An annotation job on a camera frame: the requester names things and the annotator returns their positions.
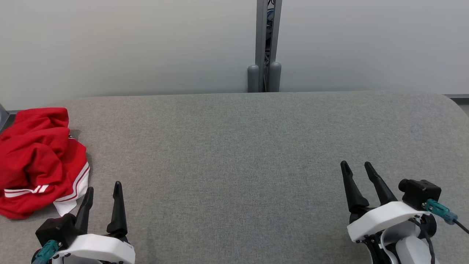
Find grey rounded post foot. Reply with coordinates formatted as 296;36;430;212
269;61;282;92
247;65;260;93

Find red and white numbered jersey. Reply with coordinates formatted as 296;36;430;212
0;137;91;220

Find red shorts with white stripe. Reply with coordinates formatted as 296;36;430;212
0;107;71;191

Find teal camera connector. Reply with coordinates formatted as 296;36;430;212
33;240;60;264
425;199;458;225

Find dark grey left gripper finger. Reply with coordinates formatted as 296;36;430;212
75;187;94;236
107;181;128;238

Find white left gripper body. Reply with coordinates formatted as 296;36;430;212
51;232;136;264

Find teal right camera connector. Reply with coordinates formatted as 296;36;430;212
425;199;458;225

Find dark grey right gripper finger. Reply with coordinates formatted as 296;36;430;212
340;161;370;214
364;161;398;206

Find thin black right gripper cable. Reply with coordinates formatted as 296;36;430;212
408;218;436;264

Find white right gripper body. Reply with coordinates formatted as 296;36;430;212
347;201;437;264

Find teal left camera connector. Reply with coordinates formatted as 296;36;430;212
33;240;60;264

